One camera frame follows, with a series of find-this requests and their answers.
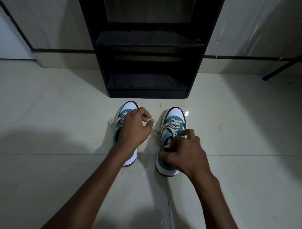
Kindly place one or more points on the person's left forearm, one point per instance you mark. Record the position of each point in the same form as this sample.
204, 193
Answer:
87, 193

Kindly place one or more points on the person's left hand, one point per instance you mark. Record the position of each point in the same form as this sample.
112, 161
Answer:
135, 129

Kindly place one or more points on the black wooden shoe rack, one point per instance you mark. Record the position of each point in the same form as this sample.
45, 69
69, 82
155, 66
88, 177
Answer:
146, 82

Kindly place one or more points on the person's right hand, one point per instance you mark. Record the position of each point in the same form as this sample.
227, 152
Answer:
191, 158

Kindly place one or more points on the black metal rack frame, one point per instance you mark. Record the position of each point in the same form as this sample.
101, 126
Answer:
283, 68

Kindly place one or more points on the green white sneaker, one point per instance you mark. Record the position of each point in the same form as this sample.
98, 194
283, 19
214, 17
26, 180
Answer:
175, 113
129, 106

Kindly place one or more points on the dark door frame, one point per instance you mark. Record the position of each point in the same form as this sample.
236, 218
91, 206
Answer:
16, 28

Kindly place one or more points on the white door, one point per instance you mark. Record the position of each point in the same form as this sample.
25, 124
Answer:
11, 44

